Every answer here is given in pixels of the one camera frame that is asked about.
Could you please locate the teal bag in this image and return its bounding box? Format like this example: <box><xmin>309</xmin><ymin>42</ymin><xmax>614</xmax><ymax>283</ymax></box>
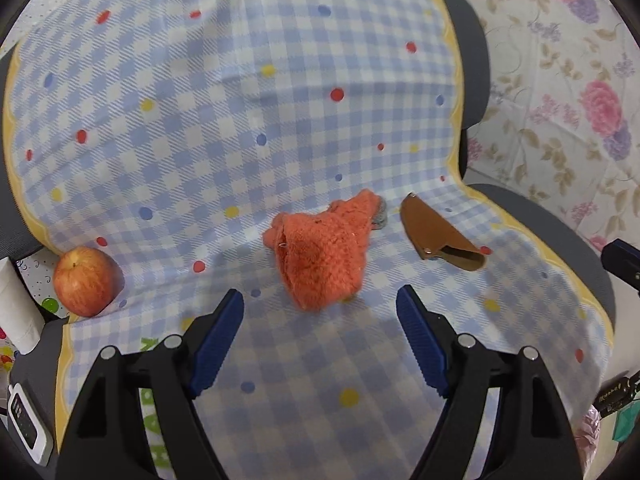
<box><xmin>612</xmin><ymin>399</ymin><xmax>640</xmax><ymax>443</ymax></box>

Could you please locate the grey office chair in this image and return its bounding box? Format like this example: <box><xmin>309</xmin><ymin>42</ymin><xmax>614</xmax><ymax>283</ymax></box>
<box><xmin>0</xmin><ymin>0</ymin><xmax>618</xmax><ymax>480</ymax></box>

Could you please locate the red apple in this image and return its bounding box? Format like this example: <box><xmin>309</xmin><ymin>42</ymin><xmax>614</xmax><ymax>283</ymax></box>
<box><xmin>53</xmin><ymin>246</ymin><xmax>122</xmax><ymax>318</ymax></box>

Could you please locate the white remote device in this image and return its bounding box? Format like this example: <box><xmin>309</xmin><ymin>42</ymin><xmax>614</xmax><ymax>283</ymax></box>
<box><xmin>8</xmin><ymin>384</ymin><xmax>54</xmax><ymax>467</ymax></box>

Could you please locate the blue checkered dotted blanket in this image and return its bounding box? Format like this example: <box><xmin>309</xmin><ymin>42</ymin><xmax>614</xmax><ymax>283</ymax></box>
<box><xmin>2</xmin><ymin>0</ymin><xmax>615</xmax><ymax>480</ymax></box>

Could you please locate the brown leather pouch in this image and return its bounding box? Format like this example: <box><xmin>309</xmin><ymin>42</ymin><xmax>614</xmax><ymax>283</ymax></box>
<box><xmin>399</xmin><ymin>193</ymin><xmax>486</xmax><ymax>272</ymax></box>

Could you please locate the dark glass bottle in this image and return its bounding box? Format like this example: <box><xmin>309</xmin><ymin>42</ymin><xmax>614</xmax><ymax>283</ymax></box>
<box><xmin>593</xmin><ymin>372</ymin><xmax>640</xmax><ymax>418</ymax></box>

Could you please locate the orange knitted glove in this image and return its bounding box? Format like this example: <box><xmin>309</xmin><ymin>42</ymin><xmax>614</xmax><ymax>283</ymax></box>
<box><xmin>262</xmin><ymin>188</ymin><xmax>387</xmax><ymax>311</ymax></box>

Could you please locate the pink trash bag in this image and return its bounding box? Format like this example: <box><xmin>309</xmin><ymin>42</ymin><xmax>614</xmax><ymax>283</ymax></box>
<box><xmin>574</xmin><ymin>405</ymin><xmax>601</xmax><ymax>474</ymax></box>

